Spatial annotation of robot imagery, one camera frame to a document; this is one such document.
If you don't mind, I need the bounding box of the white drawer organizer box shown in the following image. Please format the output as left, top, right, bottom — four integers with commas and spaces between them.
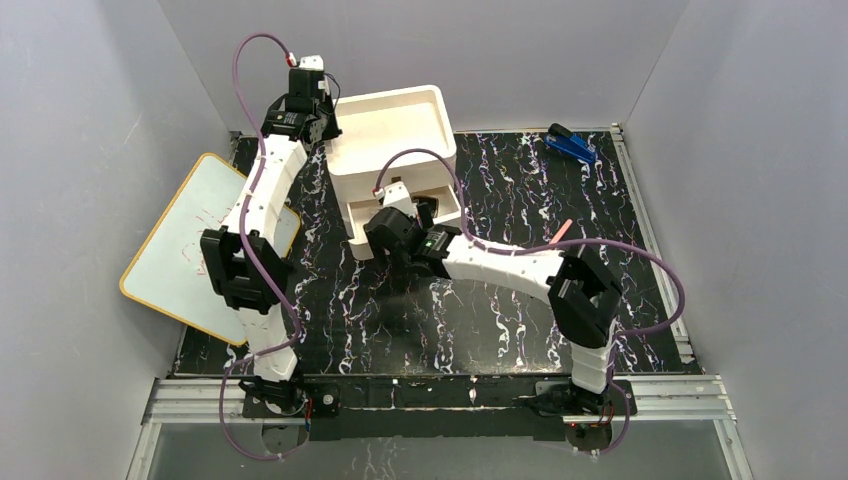
324, 84, 464, 262

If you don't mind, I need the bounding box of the black gold powder compact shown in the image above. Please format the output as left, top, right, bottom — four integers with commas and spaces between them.
412, 195, 439, 226

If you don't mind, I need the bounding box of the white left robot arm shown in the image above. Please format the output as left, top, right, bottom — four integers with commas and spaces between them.
200, 54, 341, 382

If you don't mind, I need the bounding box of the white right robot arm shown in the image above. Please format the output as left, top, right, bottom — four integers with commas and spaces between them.
364, 182, 623, 395

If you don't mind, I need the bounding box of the blue stapler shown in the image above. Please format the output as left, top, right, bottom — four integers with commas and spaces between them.
542, 123, 597, 165

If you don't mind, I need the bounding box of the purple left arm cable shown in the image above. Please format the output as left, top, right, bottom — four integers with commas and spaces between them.
218, 33, 313, 463

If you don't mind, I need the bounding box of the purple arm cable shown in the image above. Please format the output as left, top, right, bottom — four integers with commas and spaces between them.
374, 148, 687, 456
218, 33, 313, 463

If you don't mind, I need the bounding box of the white board yellow frame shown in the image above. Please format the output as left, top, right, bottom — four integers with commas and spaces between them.
119, 153, 303, 350

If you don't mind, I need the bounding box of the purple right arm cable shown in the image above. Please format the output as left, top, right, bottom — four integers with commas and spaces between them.
374, 148, 687, 456

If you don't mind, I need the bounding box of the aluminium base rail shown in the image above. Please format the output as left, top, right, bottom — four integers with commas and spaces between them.
128, 374, 752, 479

